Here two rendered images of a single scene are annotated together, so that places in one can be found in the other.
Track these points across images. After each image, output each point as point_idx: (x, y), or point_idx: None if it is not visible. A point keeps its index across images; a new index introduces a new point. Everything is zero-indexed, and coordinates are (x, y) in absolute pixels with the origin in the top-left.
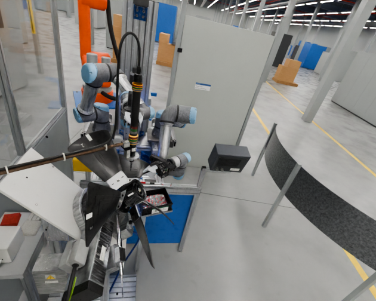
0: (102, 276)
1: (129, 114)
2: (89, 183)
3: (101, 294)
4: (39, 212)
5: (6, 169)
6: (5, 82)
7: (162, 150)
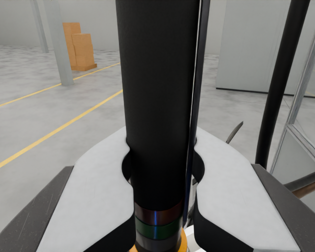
0: (195, 188)
1: (210, 169)
2: (242, 122)
3: (193, 179)
4: None
5: None
6: None
7: None
